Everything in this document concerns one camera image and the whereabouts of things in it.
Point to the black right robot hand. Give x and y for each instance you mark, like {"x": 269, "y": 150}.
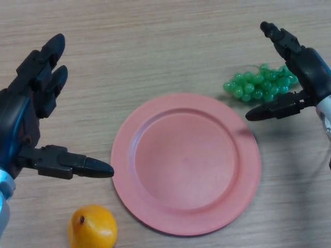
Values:
{"x": 314, "y": 75}

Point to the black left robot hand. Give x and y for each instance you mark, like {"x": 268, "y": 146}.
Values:
{"x": 15, "y": 111}

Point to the green grapes bunch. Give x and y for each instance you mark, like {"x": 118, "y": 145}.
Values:
{"x": 258, "y": 84}

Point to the pink round plate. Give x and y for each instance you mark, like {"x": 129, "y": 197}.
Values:
{"x": 186, "y": 165}

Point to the yellow orange pear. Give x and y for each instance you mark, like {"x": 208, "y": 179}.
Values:
{"x": 91, "y": 227}

